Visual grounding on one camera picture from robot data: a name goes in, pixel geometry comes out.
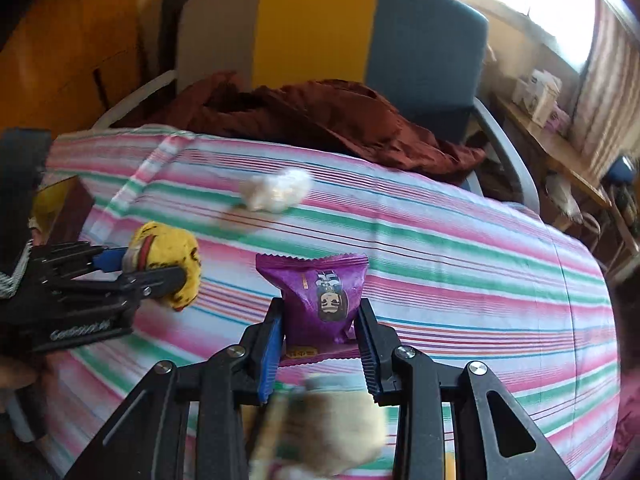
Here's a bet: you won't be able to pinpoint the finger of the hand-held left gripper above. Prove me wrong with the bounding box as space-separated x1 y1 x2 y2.
75 245 132 273
102 266 187 306

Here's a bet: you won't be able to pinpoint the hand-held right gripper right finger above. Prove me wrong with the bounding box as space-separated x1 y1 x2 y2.
356 299 576 480

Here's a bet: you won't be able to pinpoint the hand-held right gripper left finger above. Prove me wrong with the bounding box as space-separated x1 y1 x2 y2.
62 297 287 480

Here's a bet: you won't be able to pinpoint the yellow spotted soft toy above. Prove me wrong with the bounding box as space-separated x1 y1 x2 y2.
122 221 202 311

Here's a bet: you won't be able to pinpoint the gold tin box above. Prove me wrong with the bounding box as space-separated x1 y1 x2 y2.
30 175 96 246

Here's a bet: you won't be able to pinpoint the purple snack packet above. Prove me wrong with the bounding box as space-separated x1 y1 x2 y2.
255 252 370 367

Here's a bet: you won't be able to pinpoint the white ball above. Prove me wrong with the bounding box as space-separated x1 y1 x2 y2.
239 167 312 212

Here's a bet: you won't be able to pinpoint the striped tablecloth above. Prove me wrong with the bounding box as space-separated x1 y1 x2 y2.
10 122 623 480

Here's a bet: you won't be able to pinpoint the wooden wardrobe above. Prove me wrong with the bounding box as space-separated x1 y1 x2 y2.
0 0 143 131

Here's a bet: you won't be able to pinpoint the dark red cloth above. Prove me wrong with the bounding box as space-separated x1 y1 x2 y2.
145 72 488 186

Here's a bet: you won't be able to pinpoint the black rolled mat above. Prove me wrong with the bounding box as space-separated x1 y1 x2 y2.
157 0 198 81

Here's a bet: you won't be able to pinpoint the wooden side desk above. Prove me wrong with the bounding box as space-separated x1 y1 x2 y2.
492 92 615 216

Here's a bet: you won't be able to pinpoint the grey yellow blue chair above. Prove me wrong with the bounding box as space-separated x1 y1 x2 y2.
92 0 541 216

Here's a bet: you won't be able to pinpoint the pink carton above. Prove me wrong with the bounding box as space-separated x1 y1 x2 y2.
550 105 572 137

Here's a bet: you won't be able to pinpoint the white cartons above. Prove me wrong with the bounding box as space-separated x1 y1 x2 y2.
512 69 561 126

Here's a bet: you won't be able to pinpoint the blue cup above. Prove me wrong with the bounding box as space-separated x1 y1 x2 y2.
605 155 638 186

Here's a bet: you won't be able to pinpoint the patterned curtain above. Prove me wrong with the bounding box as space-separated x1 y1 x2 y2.
570 0 640 171

